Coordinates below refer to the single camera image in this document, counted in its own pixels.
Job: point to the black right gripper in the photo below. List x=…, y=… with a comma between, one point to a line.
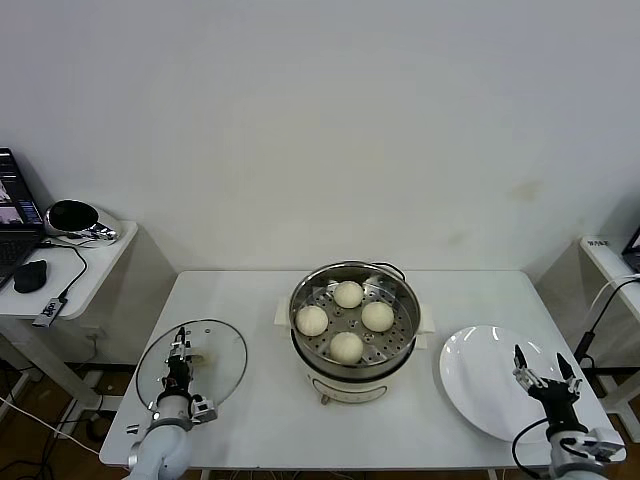
x=557, y=405

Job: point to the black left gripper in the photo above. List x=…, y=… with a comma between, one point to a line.
x=179, y=375

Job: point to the round glass pot lid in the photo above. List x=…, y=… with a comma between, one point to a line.
x=225, y=345

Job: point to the white steamed baozi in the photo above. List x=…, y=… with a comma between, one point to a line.
x=377, y=316
x=346, y=347
x=347, y=295
x=312, y=320

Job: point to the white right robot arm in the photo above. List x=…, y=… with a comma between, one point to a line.
x=565, y=465

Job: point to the stainless steel steamer basket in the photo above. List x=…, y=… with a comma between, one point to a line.
x=305, y=352

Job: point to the white round plate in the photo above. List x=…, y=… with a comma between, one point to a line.
x=480, y=380

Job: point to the grey usb hub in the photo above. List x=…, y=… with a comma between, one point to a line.
x=49, y=312

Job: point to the dark laptop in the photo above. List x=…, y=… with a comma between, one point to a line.
x=632, y=252

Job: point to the black computer mouse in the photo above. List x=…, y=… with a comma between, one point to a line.
x=30, y=276

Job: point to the cream electric cooking pot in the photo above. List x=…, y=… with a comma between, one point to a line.
x=350, y=390

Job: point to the chrome and black headset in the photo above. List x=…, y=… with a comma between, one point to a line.
x=70, y=215

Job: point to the black laptop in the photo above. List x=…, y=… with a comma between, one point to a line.
x=15, y=240

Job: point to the white wall socket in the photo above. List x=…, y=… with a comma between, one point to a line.
x=96, y=334

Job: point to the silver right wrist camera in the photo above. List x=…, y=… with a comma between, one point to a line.
x=600, y=445

